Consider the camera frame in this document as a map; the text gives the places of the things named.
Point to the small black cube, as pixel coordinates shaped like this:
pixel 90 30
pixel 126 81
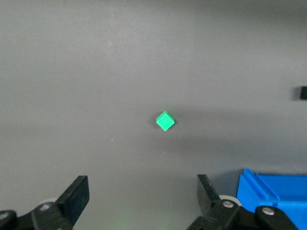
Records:
pixel 303 93

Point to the small green cube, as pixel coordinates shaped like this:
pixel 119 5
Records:
pixel 165 122

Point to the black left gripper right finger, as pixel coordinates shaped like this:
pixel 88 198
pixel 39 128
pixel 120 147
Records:
pixel 207 194

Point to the blue plastic storage bin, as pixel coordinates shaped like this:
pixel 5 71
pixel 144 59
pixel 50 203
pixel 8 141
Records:
pixel 285 191

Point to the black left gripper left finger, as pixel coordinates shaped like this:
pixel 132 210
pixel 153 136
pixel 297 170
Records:
pixel 73 198

